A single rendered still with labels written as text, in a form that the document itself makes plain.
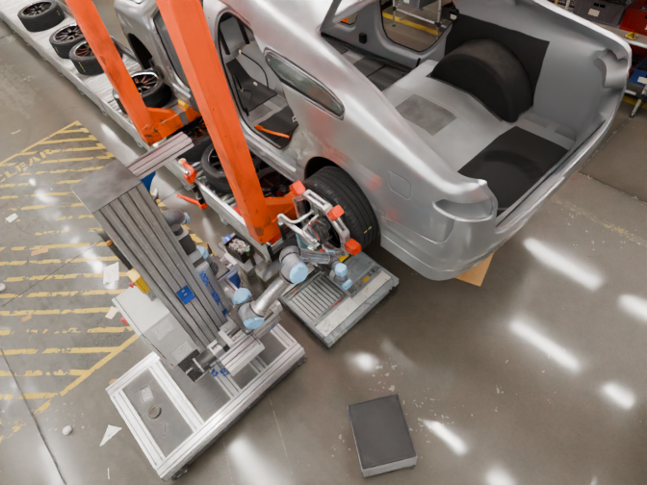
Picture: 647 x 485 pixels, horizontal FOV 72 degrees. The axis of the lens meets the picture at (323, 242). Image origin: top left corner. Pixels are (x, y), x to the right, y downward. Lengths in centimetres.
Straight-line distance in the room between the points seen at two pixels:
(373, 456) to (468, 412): 84
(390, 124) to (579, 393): 233
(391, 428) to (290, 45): 250
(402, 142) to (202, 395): 226
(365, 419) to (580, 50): 290
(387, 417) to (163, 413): 160
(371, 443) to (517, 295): 176
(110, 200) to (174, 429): 190
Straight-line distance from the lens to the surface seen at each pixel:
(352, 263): 379
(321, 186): 307
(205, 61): 269
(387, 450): 306
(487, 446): 348
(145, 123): 495
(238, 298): 279
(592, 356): 393
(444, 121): 378
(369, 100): 267
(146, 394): 373
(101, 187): 225
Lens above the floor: 333
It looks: 51 degrees down
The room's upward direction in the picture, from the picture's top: 11 degrees counter-clockwise
